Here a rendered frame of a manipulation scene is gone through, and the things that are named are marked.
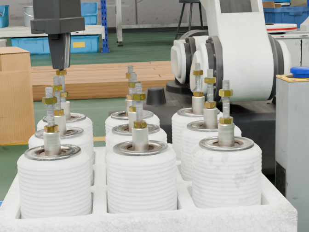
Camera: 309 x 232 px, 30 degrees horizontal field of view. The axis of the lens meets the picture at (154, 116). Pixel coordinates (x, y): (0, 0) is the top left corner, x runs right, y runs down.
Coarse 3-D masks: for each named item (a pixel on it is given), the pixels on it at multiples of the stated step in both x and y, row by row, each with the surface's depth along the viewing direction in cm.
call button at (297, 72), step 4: (292, 68) 98; (296, 68) 97; (300, 68) 97; (304, 68) 97; (308, 68) 97; (292, 72) 97; (296, 72) 97; (300, 72) 96; (304, 72) 96; (308, 72) 96; (296, 76) 97; (300, 76) 97; (304, 76) 97; (308, 76) 97
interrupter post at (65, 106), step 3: (66, 102) 100; (69, 102) 100; (63, 105) 99; (66, 105) 99; (69, 105) 100; (63, 108) 99; (66, 108) 99; (69, 108) 100; (66, 111) 99; (69, 111) 100; (66, 114) 99; (69, 114) 100; (66, 117) 100; (69, 117) 100
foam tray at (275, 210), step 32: (96, 160) 100; (96, 192) 83; (0, 224) 72; (32, 224) 72; (64, 224) 72; (96, 224) 72; (128, 224) 72; (160, 224) 73; (192, 224) 73; (224, 224) 73; (256, 224) 74; (288, 224) 74
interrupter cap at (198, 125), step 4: (200, 120) 94; (188, 124) 91; (192, 124) 92; (196, 124) 92; (200, 124) 92; (188, 128) 90; (192, 128) 89; (196, 128) 88; (200, 128) 89; (204, 128) 88; (208, 128) 88; (212, 128) 88; (216, 128) 88
